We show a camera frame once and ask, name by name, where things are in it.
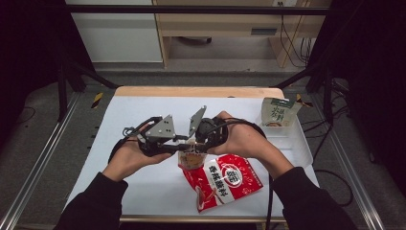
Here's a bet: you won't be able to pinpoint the yellow and black tape strip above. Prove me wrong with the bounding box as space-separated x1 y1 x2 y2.
295 93 314 108
90 91 104 109

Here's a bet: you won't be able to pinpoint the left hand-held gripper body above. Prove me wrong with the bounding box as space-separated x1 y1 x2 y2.
123 114 180 158

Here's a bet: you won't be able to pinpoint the translucent plastic container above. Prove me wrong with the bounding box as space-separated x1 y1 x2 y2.
253 107 314 171

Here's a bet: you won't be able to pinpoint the hand-held gripper cable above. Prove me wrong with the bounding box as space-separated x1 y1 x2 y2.
107 126 142 164
207 117 275 230

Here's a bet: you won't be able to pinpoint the right hand-held gripper cable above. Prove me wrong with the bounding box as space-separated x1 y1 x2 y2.
207 117 275 230

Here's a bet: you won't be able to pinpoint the person's right hand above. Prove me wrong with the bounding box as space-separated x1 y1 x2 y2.
207 110 276 161

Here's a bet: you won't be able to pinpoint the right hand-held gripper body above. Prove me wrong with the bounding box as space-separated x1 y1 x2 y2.
188 104 230 153

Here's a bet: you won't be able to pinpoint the person's left hand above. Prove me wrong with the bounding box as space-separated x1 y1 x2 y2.
101 124 175 183

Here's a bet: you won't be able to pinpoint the light wooden desk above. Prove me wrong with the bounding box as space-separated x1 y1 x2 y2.
152 0 333 69

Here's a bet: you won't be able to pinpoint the black metal stand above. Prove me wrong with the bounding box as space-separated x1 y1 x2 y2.
271 63 334 126
56 60 119 123

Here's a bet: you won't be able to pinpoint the green and beige food packet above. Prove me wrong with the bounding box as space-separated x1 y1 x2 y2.
260 96 304 128

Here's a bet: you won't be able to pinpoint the black horizontal frame bar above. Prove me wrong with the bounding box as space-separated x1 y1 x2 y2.
63 4 331 16

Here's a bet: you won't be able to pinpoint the white cabinet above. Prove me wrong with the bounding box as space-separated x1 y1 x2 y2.
64 0 164 64

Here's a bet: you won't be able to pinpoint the black hanging cables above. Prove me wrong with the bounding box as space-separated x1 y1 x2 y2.
279 13 315 69

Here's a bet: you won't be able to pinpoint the aluminium floor rail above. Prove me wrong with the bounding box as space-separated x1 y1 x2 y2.
0 92 82 230
310 95 386 230

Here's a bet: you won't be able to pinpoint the black curtain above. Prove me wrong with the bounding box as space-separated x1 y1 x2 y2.
305 0 406 193
0 0 94 151

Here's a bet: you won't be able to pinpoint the left hand-held gripper cable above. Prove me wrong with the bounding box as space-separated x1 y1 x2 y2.
107 126 142 164

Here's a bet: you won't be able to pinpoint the thin black floor cable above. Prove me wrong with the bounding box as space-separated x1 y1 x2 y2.
20 106 36 124

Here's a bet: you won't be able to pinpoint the red and white seasoning packet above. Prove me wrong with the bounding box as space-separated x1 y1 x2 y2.
182 153 264 214

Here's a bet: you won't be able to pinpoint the wooden table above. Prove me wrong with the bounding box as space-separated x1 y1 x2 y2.
113 85 288 224

